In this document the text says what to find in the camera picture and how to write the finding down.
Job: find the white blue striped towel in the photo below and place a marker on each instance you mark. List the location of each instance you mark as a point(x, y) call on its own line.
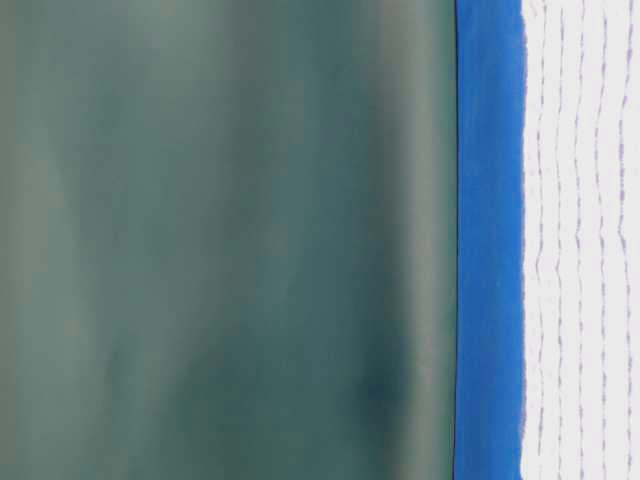
point(581, 240)

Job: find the blue table cloth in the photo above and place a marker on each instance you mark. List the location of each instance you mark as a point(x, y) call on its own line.
point(491, 73)

